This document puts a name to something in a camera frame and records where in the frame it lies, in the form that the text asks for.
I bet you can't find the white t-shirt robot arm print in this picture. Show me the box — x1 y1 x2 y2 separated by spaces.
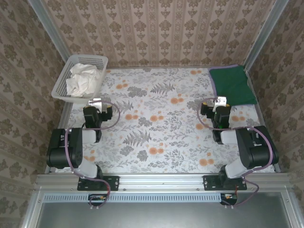
66 63 102 98

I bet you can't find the green folded t-shirt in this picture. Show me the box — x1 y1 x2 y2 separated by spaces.
209 65 258 106

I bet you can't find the white perforated plastic basket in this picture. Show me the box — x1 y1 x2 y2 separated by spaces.
51 54 109 105

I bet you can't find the floral patterned tablecloth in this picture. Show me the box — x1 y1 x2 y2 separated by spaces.
56 67 277 174

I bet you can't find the grey metal panel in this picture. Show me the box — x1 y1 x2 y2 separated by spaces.
35 200 293 228

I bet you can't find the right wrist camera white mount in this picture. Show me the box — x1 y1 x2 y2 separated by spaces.
213 95 227 112

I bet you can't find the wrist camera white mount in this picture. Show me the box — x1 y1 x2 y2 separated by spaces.
213 95 227 112
88 97 103 112

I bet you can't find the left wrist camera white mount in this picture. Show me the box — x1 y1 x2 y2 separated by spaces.
88 97 103 112

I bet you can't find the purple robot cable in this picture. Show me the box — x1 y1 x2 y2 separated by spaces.
64 101 121 209
198 97 277 209

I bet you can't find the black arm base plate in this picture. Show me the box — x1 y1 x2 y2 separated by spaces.
203 175 247 191
77 175 119 191

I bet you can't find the black cable connector box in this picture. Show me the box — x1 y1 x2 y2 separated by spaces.
87 193 108 206
219 192 238 206

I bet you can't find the aluminium mounting rail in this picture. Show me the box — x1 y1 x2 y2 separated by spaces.
35 173 292 190

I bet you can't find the aluminium frame post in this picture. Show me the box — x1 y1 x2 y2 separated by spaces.
244 0 289 70
27 0 71 60

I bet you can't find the slotted grey cable duct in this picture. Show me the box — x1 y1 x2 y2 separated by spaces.
44 192 289 201

